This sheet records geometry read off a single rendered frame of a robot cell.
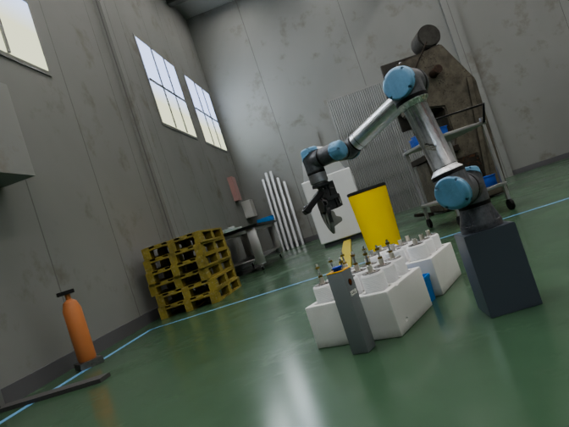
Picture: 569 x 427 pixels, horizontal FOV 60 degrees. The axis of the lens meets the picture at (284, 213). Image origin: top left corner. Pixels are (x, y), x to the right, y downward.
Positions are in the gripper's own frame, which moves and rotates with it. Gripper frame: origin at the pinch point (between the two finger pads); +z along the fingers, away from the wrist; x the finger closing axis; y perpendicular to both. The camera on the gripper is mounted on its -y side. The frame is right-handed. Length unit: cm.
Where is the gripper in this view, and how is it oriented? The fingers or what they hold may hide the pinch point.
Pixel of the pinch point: (331, 230)
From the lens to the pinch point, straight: 203.9
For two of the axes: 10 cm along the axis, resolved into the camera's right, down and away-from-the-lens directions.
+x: -2.4, 1.2, 9.6
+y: 9.1, -3.1, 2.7
